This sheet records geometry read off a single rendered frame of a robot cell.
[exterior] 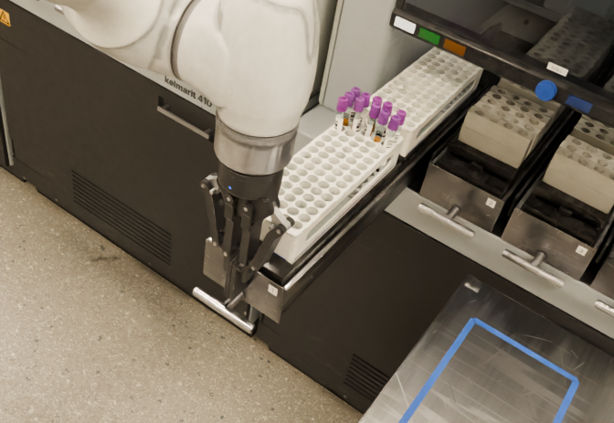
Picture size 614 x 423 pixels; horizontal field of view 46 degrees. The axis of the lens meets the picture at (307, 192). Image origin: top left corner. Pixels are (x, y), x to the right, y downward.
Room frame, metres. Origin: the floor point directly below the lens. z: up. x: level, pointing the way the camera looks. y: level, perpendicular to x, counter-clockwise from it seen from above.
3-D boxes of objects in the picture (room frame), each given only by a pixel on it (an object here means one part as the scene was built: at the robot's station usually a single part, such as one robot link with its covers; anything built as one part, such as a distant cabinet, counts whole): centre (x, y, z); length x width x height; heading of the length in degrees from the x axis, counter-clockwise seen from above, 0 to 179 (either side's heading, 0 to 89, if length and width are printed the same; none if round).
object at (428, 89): (1.09, -0.17, 0.83); 0.30 x 0.10 x 0.06; 153
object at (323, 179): (0.81, -0.02, 0.83); 0.30 x 0.10 x 0.06; 153
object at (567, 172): (0.92, -0.42, 0.85); 0.12 x 0.02 x 0.06; 62
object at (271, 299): (0.93, -0.08, 0.78); 0.73 x 0.14 x 0.09; 153
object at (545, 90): (0.94, -0.32, 0.98); 0.03 x 0.01 x 0.03; 63
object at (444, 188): (1.20, -0.39, 0.78); 0.73 x 0.14 x 0.09; 153
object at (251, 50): (0.64, 0.08, 1.14); 0.13 x 0.11 x 0.16; 69
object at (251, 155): (0.63, 0.07, 1.03); 0.09 x 0.09 x 0.06
